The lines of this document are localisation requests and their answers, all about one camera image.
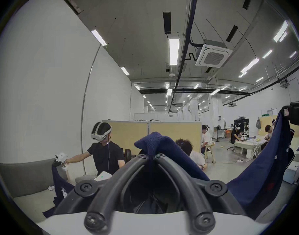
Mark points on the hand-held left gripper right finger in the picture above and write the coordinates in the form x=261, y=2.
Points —
x=188, y=192

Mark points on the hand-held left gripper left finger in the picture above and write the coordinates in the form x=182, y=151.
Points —
x=107, y=194

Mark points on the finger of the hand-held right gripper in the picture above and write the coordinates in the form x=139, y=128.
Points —
x=297, y=112

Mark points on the dark blue shirt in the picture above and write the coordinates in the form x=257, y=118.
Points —
x=257, y=180

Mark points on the wooden chair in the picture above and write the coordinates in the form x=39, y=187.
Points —
x=210, y=150

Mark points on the dark blue garment white print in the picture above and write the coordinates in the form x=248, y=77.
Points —
x=60, y=182

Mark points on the white box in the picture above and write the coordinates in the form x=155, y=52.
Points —
x=292, y=171

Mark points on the low table with white sheet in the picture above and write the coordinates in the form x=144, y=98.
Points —
x=245, y=146

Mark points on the standing fan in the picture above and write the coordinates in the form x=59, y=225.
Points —
x=218, y=128

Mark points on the bed with beige sheet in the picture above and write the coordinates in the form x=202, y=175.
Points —
x=29, y=206

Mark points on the grey padded headboard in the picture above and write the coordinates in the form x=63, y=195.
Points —
x=24, y=177

